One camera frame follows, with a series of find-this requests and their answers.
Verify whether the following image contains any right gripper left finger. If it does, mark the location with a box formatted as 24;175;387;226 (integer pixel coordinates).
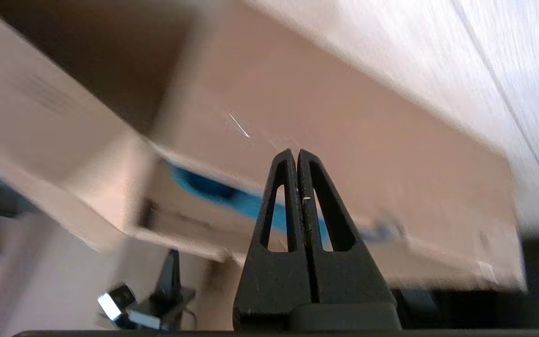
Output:
232;149;310;329

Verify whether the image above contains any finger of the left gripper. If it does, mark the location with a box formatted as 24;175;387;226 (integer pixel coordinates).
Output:
155;250;181;298

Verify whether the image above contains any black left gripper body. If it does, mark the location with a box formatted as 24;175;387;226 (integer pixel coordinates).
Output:
131;289;195;328

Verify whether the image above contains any dark blue slipper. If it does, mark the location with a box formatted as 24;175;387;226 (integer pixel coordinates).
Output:
170;164;335;251

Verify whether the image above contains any brown cardboard shoe box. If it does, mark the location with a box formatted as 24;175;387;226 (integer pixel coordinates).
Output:
0;0;527;293

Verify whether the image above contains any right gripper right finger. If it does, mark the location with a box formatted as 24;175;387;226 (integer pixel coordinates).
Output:
298;149;395;307

